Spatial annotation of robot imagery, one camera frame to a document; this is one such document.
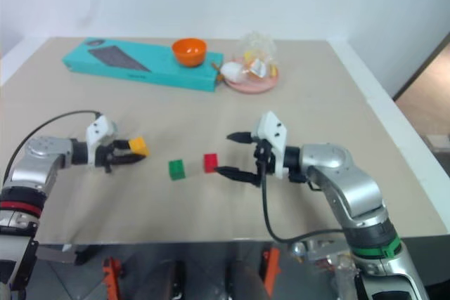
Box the pink plate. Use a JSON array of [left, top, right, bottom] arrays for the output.
[[221, 55, 281, 96]]

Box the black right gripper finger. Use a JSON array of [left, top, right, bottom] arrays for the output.
[[214, 165, 262, 188], [226, 131, 254, 145]]

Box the brown wooden door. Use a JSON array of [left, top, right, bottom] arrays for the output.
[[392, 31, 450, 105]]

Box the silver metal part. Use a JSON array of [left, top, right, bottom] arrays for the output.
[[290, 238, 353, 270]]

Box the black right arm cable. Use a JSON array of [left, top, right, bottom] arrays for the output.
[[259, 159, 347, 244]]

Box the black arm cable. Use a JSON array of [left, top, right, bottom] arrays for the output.
[[259, 159, 347, 244], [1, 110, 103, 188]]

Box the teal keyboard box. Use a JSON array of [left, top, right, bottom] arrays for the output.
[[62, 37, 226, 93]]

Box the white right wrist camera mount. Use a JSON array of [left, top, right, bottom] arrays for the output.
[[250, 110, 290, 179]]

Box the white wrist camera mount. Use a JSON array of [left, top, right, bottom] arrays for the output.
[[250, 110, 290, 179], [86, 113, 117, 168]]

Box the orange bowl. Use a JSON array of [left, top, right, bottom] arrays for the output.
[[171, 37, 209, 68]]

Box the yellow cube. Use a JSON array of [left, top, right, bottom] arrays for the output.
[[128, 135, 151, 158]]

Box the orange table clamp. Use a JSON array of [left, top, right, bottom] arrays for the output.
[[102, 256, 124, 300], [261, 247, 281, 298]]

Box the orange white snack packet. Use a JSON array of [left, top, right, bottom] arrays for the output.
[[248, 58, 269, 78]]

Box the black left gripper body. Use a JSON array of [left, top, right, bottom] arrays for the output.
[[94, 139, 120, 174]]

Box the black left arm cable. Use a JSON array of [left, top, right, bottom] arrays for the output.
[[1, 110, 103, 188]]

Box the white wrapped packet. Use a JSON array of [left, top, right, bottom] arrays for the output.
[[219, 61, 248, 82]]

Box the cardboard box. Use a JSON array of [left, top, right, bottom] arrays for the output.
[[424, 133, 450, 154]]

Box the red cube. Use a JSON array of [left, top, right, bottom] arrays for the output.
[[203, 152, 220, 174]]

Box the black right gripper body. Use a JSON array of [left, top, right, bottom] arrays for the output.
[[252, 138, 276, 176]]

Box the green cube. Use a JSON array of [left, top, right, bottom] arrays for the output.
[[168, 158, 186, 181]]

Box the clear plastic bag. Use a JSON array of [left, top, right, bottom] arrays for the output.
[[238, 30, 279, 79]]

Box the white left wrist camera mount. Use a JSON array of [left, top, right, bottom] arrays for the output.
[[86, 113, 117, 168]]

